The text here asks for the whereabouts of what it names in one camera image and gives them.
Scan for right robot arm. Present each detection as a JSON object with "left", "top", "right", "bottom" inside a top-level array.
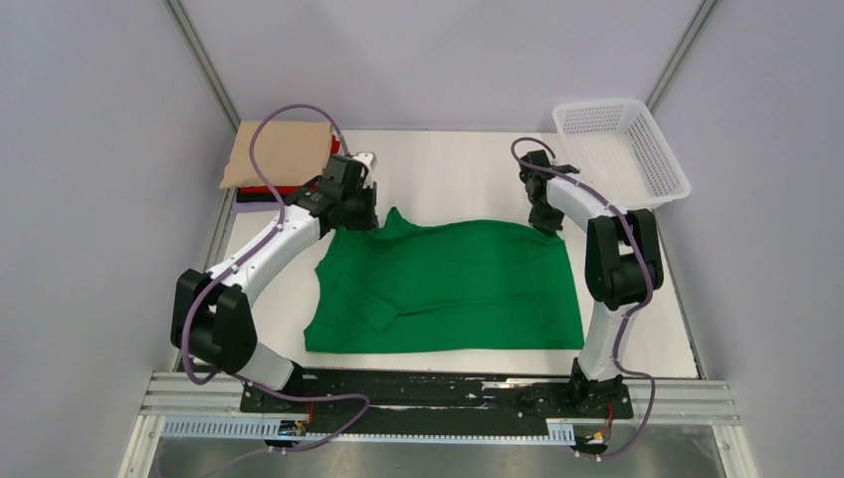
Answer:
[{"left": 515, "top": 149, "right": 664, "bottom": 416}]

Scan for right corner metal strip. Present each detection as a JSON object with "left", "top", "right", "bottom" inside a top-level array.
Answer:
[{"left": 645, "top": 0, "right": 721, "bottom": 112}]

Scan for folded beige t shirt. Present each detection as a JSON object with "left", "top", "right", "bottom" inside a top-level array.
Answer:
[{"left": 220, "top": 120, "right": 333, "bottom": 189}]

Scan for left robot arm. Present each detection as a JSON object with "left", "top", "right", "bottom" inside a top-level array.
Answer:
[{"left": 170, "top": 151, "right": 377, "bottom": 411}]

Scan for folded black t shirt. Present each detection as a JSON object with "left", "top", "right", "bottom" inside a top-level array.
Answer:
[{"left": 235, "top": 189, "right": 277, "bottom": 204}]

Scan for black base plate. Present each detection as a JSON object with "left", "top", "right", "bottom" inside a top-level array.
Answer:
[{"left": 240, "top": 368, "right": 634, "bottom": 435}]

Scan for aluminium frame rail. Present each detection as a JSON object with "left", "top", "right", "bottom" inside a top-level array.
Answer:
[{"left": 139, "top": 372, "right": 741, "bottom": 426}]

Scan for corner metal strip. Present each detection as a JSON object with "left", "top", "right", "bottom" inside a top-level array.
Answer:
[
  {"left": 163, "top": 0, "right": 241, "bottom": 131},
  {"left": 645, "top": 0, "right": 721, "bottom": 112}
]

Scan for white plastic basket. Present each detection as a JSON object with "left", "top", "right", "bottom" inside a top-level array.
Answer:
[{"left": 552, "top": 99, "right": 692, "bottom": 209}]

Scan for green t shirt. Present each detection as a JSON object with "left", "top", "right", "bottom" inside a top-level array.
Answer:
[{"left": 304, "top": 209, "right": 585, "bottom": 354}]

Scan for folded red t shirt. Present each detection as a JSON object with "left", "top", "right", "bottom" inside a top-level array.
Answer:
[{"left": 237, "top": 134, "right": 341, "bottom": 197}]

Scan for white slotted cable duct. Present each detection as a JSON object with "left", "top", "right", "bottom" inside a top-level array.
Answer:
[{"left": 159, "top": 416, "right": 575, "bottom": 446}]

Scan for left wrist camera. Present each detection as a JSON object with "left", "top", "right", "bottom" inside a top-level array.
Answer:
[{"left": 352, "top": 151, "right": 377, "bottom": 171}]

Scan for left corner metal strip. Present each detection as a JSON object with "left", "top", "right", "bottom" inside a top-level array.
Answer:
[{"left": 163, "top": 0, "right": 241, "bottom": 131}]

